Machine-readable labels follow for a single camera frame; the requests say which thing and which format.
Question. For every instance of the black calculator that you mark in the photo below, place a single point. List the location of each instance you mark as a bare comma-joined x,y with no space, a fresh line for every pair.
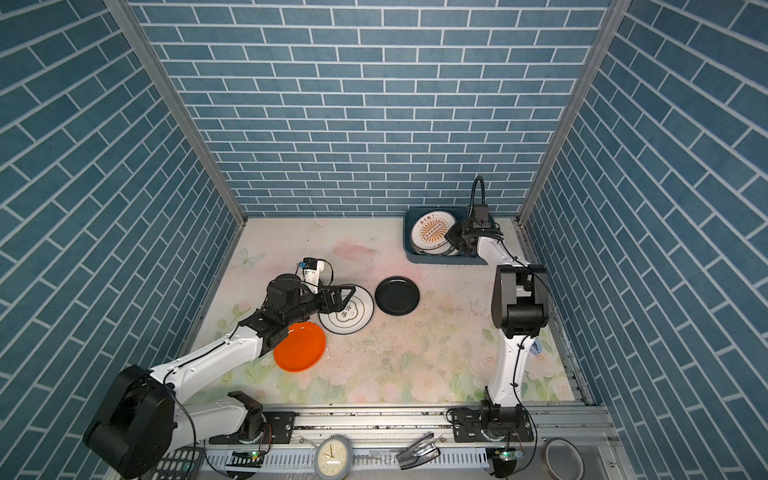
180,464

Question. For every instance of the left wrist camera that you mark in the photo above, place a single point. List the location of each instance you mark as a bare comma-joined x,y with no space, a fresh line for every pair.
314,273

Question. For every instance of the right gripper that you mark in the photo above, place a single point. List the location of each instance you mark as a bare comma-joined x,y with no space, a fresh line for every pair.
451,235

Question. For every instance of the green rim lettered plate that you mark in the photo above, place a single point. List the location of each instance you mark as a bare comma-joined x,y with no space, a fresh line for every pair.
443,249

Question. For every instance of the black stapler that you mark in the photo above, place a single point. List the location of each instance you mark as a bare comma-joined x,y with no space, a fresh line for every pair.
421,452

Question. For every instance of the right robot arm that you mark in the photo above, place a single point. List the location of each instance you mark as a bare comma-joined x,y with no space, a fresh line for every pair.
519,310

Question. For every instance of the aluminium rail base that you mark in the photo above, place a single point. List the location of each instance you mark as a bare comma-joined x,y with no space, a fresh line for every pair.
377,435

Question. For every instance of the orange sunburst plate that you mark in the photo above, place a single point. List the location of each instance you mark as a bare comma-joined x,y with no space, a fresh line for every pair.
431,228

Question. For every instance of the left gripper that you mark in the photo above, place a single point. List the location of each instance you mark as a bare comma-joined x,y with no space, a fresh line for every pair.
336,302

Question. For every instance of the blue stapler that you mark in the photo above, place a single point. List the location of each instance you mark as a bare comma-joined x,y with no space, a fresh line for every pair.
536,347

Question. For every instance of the black plate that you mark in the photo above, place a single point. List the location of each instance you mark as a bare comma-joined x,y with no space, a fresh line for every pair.
397,296

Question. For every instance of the teal plastic bin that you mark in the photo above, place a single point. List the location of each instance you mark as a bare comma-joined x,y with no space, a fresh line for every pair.
409,221

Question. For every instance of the white analog clock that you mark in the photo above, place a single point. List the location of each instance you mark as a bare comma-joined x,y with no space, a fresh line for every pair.
333,458

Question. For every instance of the white plate flower outline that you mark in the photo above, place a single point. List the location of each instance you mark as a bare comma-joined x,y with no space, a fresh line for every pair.
354,317

